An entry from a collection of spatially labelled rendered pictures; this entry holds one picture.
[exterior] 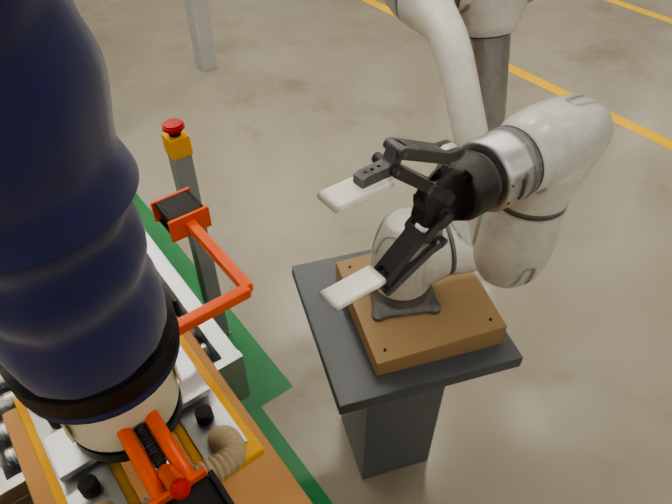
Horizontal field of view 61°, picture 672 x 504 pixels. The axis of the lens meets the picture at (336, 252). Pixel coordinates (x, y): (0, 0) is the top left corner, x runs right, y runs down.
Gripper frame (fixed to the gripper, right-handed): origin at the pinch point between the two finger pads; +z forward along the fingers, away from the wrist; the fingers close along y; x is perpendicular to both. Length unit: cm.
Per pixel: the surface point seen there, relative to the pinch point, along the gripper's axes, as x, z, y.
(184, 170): 118, -25, 69
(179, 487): -1.4, 22.2, 21.8
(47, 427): 32, 34, 45
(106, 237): 15.7, 17.7, 0.0
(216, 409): 18.8, 10.8, 44.8
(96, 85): 17.5, 13.7, -14.9
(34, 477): 37, 42, 63
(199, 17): 345, -135, 118
